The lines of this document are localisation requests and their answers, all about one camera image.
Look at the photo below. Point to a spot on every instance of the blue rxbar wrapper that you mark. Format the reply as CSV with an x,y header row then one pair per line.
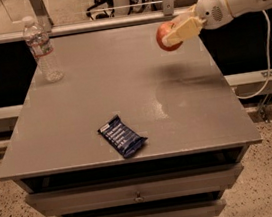
x,y
123,139

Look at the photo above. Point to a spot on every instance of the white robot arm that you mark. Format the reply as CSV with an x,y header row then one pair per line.
x,y
237,8

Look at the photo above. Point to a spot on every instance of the black office chair base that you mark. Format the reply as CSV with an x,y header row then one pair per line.
x,y
99,4

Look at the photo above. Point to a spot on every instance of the grey metal railing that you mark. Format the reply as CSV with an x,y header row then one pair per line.
x,y
60,17

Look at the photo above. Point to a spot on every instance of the grey drawer cabinet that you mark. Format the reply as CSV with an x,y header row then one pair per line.
x,y
179,101

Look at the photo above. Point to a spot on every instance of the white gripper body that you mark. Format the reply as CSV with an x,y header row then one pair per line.
x,y
212,8

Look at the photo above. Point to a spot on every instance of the clear plastic water bottle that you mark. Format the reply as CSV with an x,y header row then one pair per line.
x,y
40,46

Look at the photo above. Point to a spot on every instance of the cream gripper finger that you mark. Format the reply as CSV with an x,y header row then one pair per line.
x,y
183,31
184,16

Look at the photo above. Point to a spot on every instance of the top grey drawer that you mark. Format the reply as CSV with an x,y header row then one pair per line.
x,y
94,197

